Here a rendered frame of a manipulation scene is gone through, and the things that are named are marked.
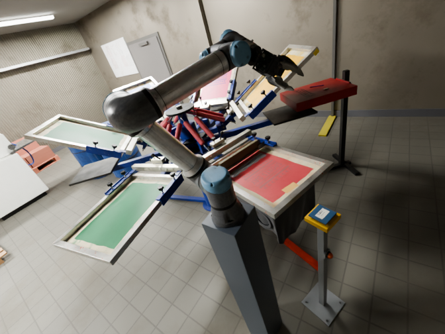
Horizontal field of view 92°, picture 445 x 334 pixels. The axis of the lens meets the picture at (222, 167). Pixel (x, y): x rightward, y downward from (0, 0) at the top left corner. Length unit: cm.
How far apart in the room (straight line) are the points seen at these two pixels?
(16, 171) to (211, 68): 497
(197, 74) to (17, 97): 775
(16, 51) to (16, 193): 432
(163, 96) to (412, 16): 384
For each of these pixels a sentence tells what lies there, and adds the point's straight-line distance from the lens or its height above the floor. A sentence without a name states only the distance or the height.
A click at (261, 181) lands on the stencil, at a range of 151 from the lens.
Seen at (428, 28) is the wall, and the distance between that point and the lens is 424.
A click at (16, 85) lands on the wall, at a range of 834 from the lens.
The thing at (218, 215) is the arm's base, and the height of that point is 126.
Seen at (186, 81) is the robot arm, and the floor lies 178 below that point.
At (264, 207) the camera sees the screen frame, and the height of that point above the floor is 99.
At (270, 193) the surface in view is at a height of 96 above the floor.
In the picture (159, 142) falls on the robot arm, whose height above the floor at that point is 160.
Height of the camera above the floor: 189
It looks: 32 degrees down
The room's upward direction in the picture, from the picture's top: 17 degrees counter-clockwise
